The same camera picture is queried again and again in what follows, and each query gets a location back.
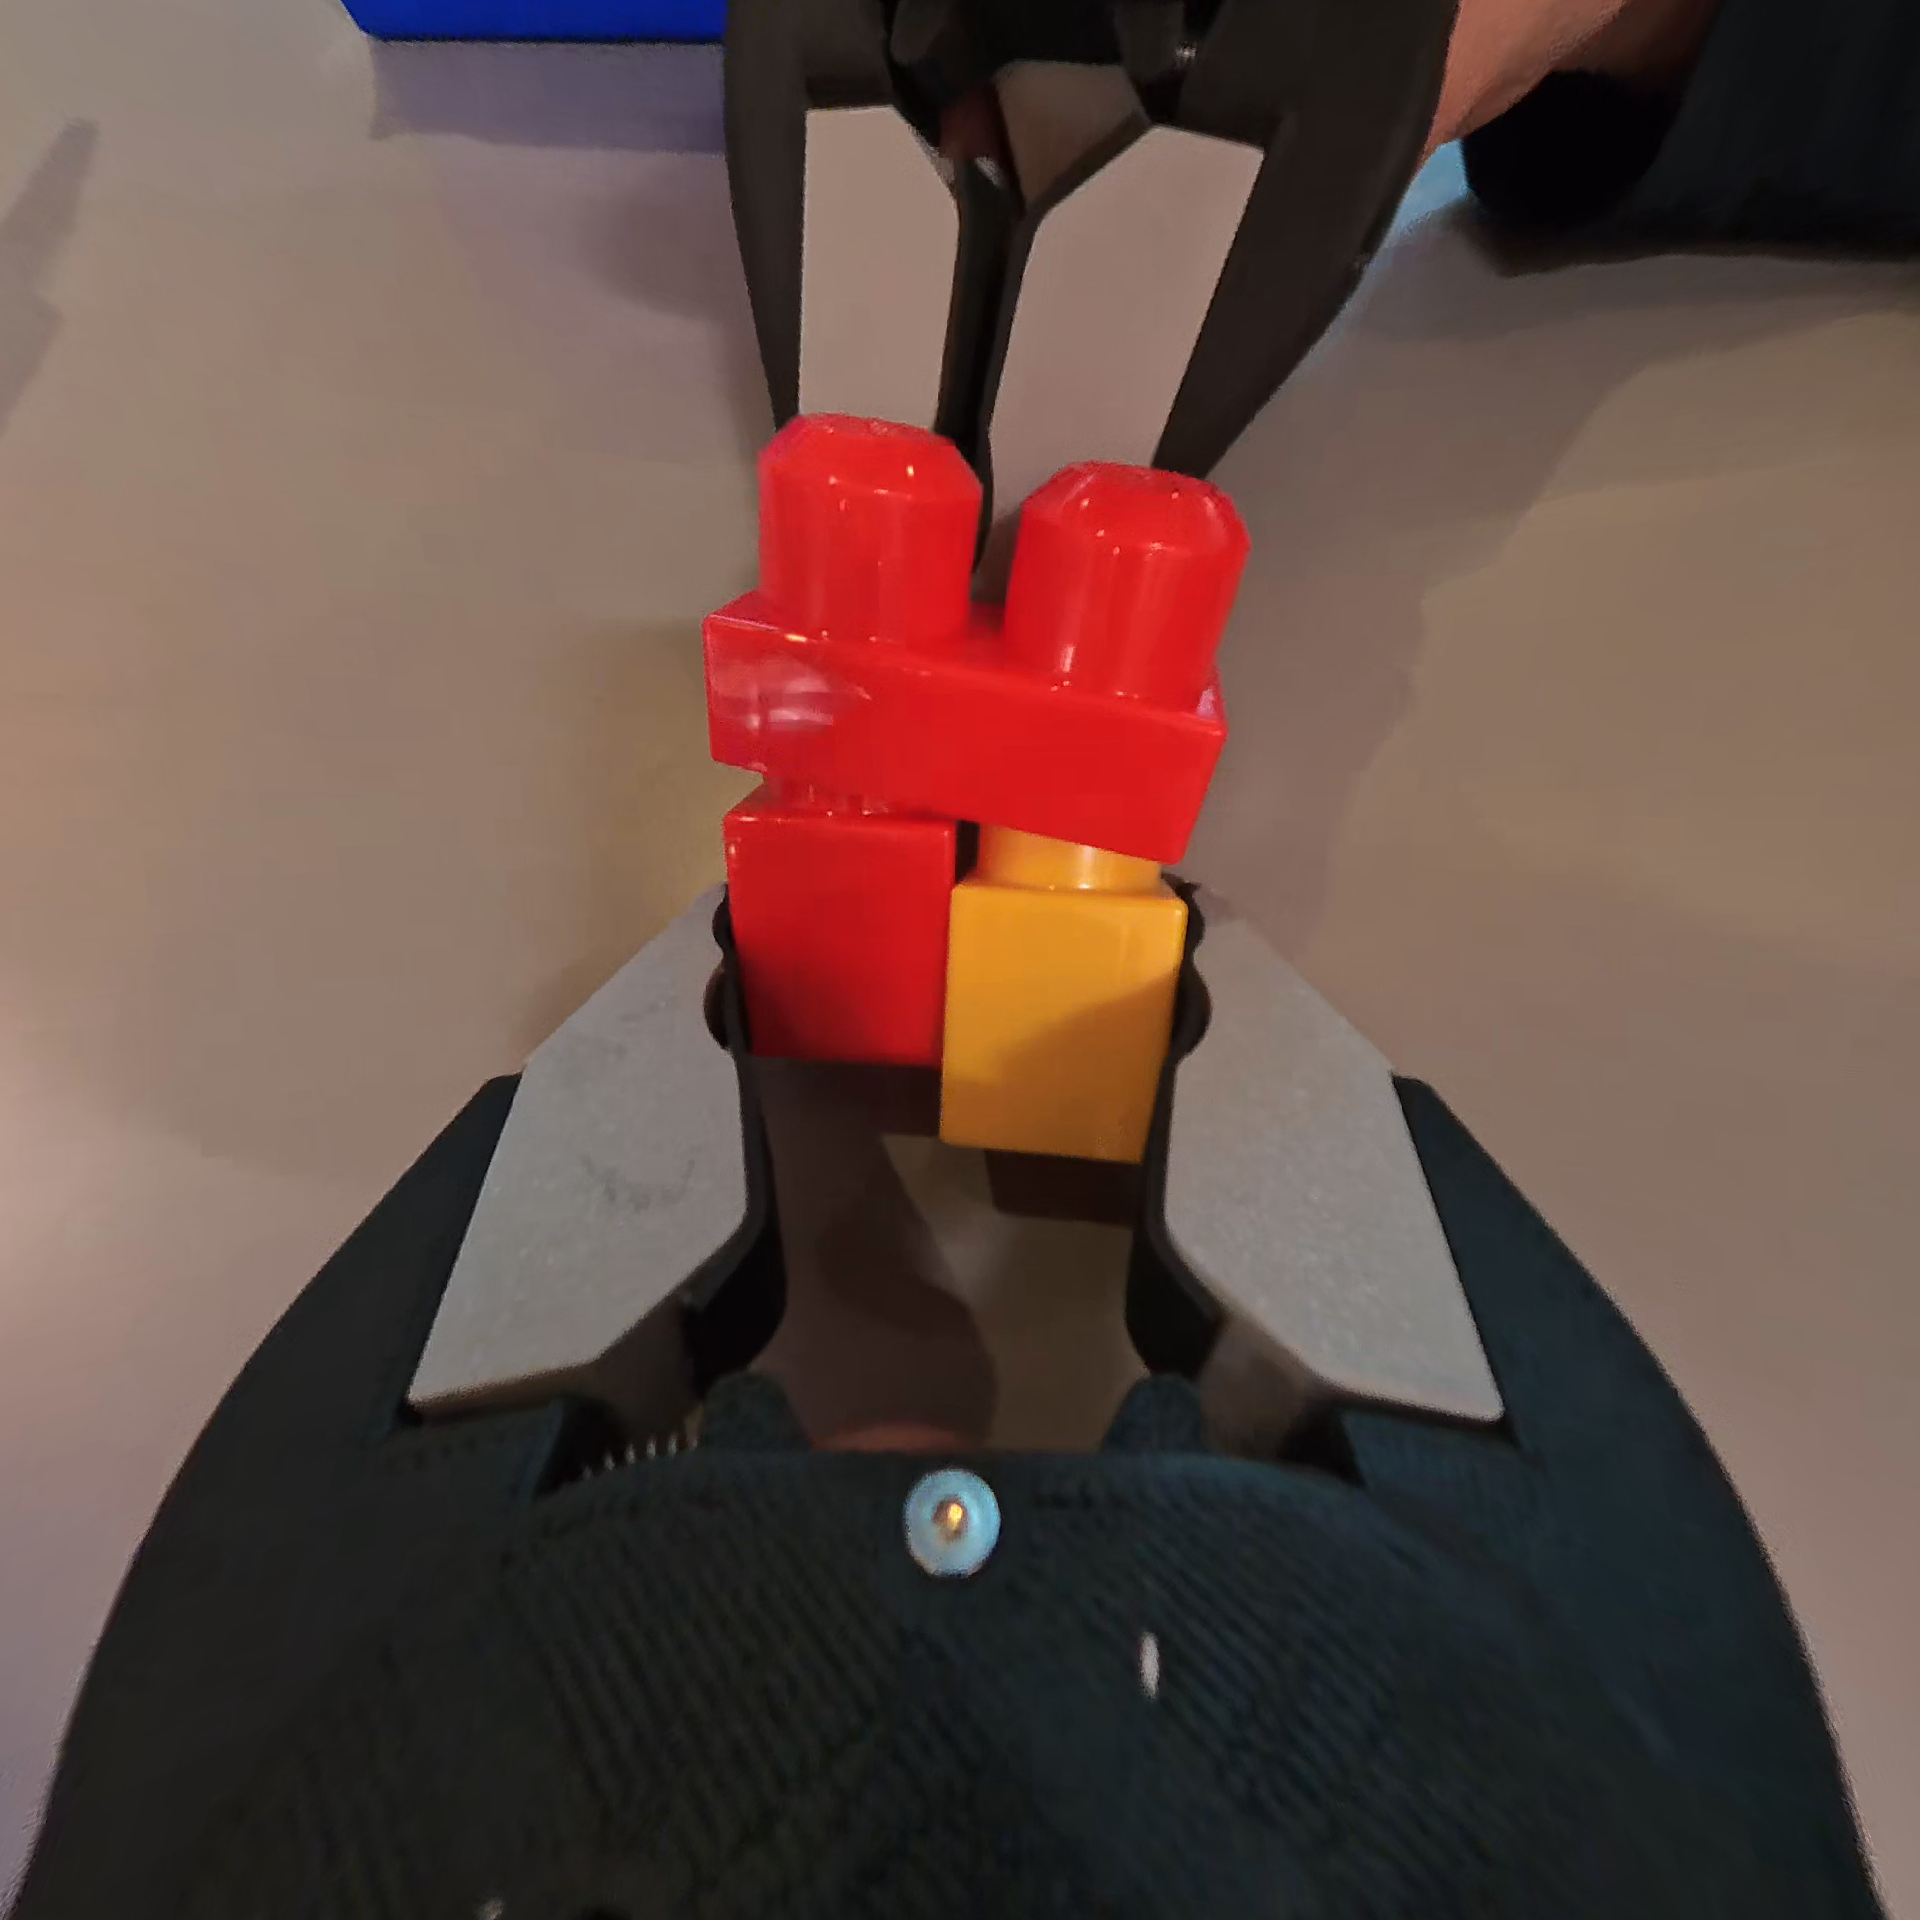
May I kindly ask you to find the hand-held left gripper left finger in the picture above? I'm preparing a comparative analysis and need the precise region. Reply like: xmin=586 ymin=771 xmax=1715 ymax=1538
xmin=404 ymin=884 xmax=794 ymax=1413

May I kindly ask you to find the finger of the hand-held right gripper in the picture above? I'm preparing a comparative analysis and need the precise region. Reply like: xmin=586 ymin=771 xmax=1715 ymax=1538
xmin=971 ymin=118 xmax=1265 ymax=600
xmin=802 ymin=94 xmax=1017 ymax=444

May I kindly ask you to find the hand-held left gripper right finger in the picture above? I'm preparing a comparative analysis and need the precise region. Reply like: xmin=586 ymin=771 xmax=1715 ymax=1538
xmin=1129 ymin=888 xmax=1504 ymax=1452

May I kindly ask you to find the orange single-stud block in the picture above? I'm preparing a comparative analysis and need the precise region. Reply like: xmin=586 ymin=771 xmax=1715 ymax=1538
xmin=939 ymin=822 xmax=1191 ymax=1167

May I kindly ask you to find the red single-stud block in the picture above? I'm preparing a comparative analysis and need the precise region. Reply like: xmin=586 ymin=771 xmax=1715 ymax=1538
xmin=723 ymin=784 xmax=963 ymax=1069

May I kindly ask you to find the blue plastic bin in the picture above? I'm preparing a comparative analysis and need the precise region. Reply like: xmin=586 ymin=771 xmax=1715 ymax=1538
xmin=343 ymin=0 xmax=732 ymax=42

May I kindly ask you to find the red two-stud block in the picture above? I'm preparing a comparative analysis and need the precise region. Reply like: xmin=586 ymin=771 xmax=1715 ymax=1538
xmin=700 ymin=411 xmax=1252 ymax=872

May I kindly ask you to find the person's right hand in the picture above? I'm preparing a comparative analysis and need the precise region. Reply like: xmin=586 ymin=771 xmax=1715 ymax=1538
xmin=1429 ymin=0 xmax=1715 ymax=156

